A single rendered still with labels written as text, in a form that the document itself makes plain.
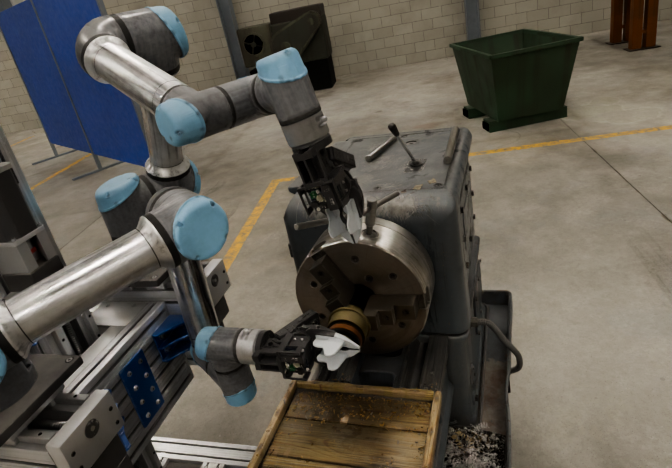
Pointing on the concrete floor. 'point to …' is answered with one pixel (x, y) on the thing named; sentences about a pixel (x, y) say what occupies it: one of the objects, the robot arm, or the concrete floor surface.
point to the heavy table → (633, 9)
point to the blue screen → (71, 76)
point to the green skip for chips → (516, 76)
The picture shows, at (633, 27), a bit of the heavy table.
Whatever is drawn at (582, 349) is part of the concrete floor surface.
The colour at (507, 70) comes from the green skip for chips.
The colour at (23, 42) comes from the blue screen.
